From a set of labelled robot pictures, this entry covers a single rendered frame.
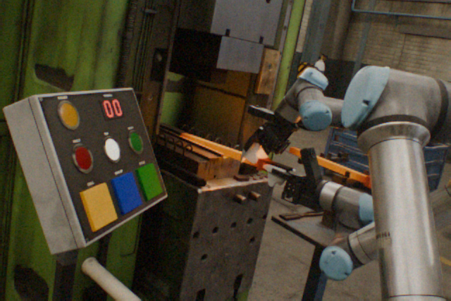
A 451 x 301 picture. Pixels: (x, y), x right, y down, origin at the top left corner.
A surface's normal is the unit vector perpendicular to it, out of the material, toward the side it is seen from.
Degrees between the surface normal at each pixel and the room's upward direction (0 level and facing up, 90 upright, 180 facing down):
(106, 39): 90
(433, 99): 64
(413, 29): 90
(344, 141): 89
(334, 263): 90
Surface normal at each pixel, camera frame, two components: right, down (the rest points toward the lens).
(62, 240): -0.31, 0.13
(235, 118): -0.67, 0.02
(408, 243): -0.27, -0.49
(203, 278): 0.72, 0.27
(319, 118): 0.04, 0.57
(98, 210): 0.90, -0.28
